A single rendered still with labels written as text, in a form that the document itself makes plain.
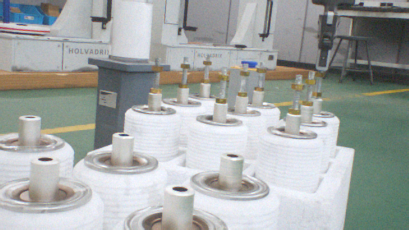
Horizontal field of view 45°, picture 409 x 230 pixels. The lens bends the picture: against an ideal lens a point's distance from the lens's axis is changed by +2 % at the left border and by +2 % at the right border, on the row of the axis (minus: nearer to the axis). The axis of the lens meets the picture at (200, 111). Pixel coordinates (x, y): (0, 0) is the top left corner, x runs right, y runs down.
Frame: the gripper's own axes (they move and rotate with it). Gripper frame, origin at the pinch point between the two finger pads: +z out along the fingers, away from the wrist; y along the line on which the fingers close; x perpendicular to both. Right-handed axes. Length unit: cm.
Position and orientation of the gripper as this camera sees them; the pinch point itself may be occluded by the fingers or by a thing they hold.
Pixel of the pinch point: (322, 62)
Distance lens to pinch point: 99.1
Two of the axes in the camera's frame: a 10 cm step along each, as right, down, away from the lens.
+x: -9.7, -1.4, 2.0
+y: 2.2, -1.4, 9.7
